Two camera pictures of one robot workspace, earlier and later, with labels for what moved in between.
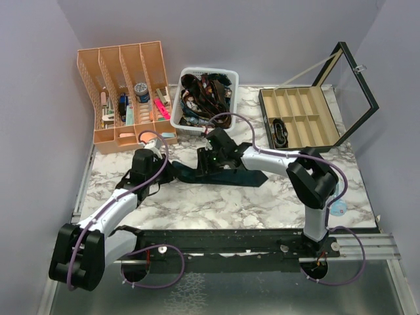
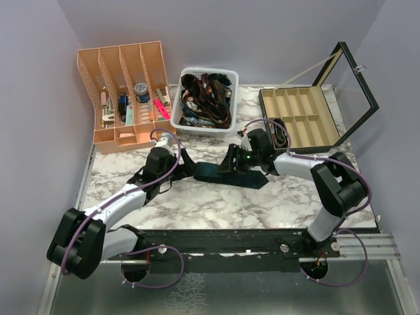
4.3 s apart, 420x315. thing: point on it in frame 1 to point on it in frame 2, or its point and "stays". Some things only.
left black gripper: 168,176 to 186,169
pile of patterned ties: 205,100 stays
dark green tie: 248,178 stays
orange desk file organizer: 130,93 stays
